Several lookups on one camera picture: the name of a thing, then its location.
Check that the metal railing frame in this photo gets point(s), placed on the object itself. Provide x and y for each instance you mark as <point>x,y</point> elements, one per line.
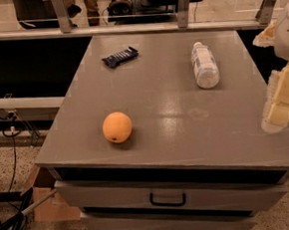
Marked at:
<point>210,15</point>

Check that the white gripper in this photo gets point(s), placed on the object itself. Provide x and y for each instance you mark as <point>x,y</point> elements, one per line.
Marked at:
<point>287,37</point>

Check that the dark blue rxbar wrapper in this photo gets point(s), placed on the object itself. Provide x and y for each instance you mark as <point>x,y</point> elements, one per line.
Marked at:
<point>121,57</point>

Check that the grey drawer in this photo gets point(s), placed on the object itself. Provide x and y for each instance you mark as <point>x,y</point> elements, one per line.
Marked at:
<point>126,221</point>
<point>200,196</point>

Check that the orange fruit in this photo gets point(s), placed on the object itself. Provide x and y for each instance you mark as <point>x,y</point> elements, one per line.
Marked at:
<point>117,127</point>

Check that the black drawer handle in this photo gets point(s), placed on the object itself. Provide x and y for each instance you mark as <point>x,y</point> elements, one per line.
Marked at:
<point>168,200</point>

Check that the grey middle drawer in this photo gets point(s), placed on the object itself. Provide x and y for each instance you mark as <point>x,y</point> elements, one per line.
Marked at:
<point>126,221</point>

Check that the black tripod stand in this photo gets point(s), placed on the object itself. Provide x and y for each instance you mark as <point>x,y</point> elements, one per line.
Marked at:
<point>17,221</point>

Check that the grey top drawer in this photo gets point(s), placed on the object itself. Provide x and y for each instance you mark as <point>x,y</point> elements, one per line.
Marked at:
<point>200,196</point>

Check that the cardboard box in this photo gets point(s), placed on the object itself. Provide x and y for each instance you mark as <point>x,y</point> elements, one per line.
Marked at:
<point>55,208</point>

